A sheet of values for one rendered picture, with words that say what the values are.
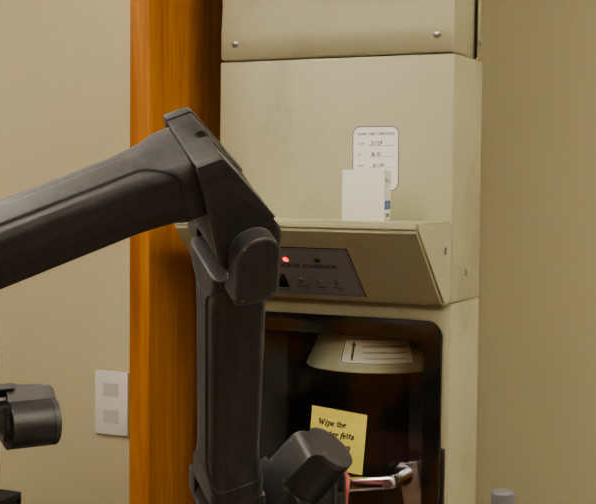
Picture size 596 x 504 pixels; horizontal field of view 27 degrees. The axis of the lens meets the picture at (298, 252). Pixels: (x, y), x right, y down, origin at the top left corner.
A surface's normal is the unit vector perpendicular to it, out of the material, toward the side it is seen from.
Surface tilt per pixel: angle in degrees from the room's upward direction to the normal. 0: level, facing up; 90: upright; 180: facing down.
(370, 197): 90
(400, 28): 90
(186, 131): 43
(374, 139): 90
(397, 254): 135
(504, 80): 90
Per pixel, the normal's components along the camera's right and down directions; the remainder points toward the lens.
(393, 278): -0.32, 0.73
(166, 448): 0.90, 0.03
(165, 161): -0.11, -0.69
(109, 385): -0.44, 0.04
